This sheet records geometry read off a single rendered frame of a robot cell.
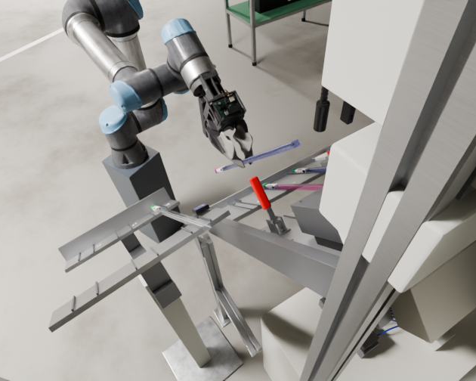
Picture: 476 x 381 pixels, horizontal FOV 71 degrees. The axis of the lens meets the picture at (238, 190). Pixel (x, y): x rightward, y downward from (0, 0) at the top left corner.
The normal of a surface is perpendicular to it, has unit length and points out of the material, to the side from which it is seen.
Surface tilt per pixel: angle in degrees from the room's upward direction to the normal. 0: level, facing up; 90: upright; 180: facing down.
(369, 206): 90
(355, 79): 90
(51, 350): 0
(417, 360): 0
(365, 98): 90
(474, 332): 0
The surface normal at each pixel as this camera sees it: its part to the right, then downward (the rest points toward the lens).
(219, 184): -0.07, -0.64
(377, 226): -0.85, 0.44
